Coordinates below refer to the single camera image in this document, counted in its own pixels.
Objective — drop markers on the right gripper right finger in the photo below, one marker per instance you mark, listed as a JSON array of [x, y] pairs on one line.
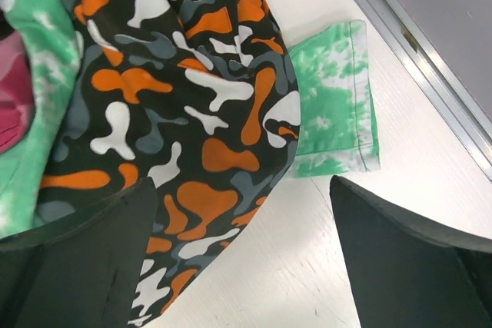
[[406, 270]]

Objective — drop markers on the right aluminium frame post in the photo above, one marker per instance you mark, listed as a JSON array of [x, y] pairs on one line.
[[434, 77]]

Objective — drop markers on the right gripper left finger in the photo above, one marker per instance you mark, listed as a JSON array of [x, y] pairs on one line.
[[81, 270]]

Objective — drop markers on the magenta camouflage cloth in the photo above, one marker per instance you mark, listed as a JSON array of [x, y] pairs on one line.
[[17, 98]]

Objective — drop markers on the green tie-dye cloth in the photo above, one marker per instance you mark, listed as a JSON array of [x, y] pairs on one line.
[[338, 130]]

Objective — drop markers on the orange black camouflage cloth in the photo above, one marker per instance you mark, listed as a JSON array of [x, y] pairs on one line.
[[201, 97]]

